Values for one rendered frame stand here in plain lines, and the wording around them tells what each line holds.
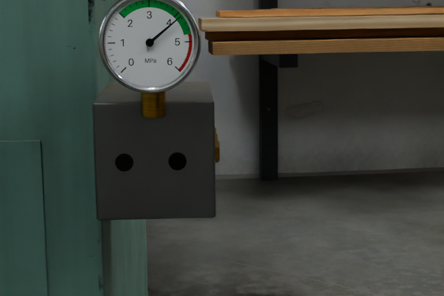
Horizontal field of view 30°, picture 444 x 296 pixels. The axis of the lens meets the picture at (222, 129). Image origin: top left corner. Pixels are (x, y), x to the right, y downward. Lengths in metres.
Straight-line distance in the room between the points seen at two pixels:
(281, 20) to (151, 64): 2.08
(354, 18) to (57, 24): 2.10
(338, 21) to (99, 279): 2.08
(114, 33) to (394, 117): 2.74
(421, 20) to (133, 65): 2.22
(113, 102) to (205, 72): 2.51
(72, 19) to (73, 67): 0.03
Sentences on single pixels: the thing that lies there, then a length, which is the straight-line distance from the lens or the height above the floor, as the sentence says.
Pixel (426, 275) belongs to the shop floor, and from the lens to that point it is 2.12.
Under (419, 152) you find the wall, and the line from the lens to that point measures 3.28.
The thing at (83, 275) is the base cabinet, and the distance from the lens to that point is 0.61.
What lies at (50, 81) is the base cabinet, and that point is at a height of 0.63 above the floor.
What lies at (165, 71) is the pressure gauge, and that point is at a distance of 0.51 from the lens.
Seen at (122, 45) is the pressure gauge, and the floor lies 0.66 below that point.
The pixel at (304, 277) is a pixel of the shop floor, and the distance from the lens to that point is 2.07.
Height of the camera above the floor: 0.69
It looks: 9 degrees down
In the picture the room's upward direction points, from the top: 1 degrees counter-clockwise
